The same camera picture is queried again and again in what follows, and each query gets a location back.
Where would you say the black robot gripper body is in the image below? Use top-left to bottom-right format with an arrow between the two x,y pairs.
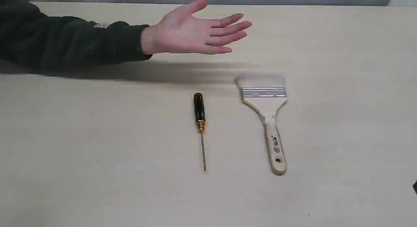
412,181 -> 417,194

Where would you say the wide wooden paint brush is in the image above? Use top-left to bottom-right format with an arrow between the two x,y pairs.
235,75 -> 288,175

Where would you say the dark green sleeved forearm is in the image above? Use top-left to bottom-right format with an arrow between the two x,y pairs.
0,0 -> 152,70

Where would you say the black gold precision screwdriver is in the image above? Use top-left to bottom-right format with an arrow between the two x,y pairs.
193,92 -> 207,172

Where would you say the open bare human hand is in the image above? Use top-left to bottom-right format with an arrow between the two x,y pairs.
140,0 -> 252,55

